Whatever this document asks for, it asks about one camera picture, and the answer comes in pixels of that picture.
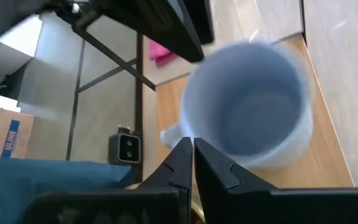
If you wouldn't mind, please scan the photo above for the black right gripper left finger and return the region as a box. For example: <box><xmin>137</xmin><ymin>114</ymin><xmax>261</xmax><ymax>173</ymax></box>
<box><xmin>22</xmin><ymin>136</ymin><xmax>195</xmax><ymax>224</ymax></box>

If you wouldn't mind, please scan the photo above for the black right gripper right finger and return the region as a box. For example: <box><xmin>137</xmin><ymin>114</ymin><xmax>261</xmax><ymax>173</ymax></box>
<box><xmin>193</xmin><ymin>137</ymin><xmax>358</xmax><ymax>224</ymax></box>

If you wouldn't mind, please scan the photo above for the black metal shelf frame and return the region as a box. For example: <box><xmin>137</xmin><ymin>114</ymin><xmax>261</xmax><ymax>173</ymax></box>
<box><xmin>54</xmin><ymin>0</ymin><xmax>306</xmax><ymax>93</ymax></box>

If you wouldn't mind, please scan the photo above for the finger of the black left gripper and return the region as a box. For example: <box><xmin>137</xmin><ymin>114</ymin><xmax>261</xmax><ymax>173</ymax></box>
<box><xmin>183</xmin><ymin>0</ymin><xmax>215</xmax><ymax>45</ymax></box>
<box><xmin>98</xmin><ymin>0</ymin><xmax>205</xmax><ymax>63</ymax></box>

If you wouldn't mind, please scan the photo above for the black table-level camera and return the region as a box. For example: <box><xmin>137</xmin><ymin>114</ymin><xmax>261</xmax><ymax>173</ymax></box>
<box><xmin>108</xmin><ymin>124</ymin><xmax>142</xmax><ymax>166</ymax></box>

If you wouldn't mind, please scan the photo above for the dark teal mug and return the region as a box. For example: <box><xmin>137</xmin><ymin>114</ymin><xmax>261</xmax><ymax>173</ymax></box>
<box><xmin>0</xmin><ymin>157</ymin><xmax>134</xmax><ymax>224</ymax></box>

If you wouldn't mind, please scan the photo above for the black aluminium rig frame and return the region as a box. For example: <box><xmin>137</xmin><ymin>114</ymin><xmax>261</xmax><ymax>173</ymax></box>
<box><xmin>65</xmin><ymin>30</ymin><xmax>145</xmax><ymax>183</ymax></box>

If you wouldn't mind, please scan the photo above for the pink cloth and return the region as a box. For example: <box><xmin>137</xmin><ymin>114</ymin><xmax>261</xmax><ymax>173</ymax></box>
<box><xmin>148</xmin><ymin>38</ymin><xmax>179</xmax><ymax>68</ymax></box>

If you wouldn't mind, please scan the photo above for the light blue mug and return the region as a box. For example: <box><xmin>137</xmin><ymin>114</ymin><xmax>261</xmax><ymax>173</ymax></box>
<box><xmin>159</xmin><ymin>39</ymin><xmax>316</xmax><ymax>171</ymax></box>

